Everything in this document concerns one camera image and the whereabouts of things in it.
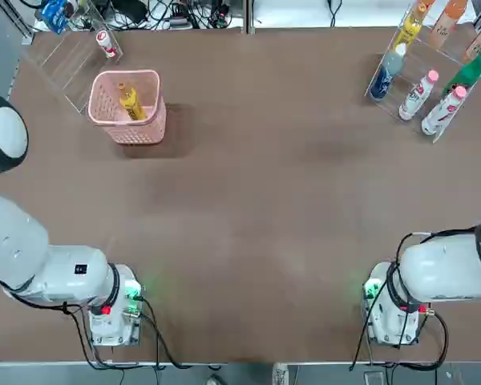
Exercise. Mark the green bottle green cap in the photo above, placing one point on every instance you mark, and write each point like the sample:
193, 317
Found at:
469, 70

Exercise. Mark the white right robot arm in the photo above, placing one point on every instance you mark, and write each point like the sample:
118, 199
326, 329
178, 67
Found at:
445, 264

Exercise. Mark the clear acrylic tiered shelf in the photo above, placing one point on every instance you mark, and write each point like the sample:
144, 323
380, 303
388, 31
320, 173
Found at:
64, 72

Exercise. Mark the yellow drink bottle orange cap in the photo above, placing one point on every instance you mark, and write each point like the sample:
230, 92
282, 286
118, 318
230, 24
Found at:
131, 102
407, 34

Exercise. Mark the pink plastic basket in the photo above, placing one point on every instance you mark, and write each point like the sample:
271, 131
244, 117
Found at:
136, 132

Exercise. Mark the white bottle pink cap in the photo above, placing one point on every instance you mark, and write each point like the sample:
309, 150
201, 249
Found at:
415, 98
441, 112

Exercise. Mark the clear acrylic drinks tray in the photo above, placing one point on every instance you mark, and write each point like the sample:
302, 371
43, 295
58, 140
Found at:
425, 60

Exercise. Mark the grey blue bottle white cap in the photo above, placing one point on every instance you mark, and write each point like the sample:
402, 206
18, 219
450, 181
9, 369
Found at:
386, 76

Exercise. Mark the blue carton box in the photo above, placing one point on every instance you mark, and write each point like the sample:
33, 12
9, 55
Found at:
56, 14

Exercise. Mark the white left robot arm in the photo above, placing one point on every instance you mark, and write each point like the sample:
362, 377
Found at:
44, 260

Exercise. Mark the small white red bottle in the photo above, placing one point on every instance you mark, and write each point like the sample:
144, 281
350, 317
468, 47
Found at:
106, 43

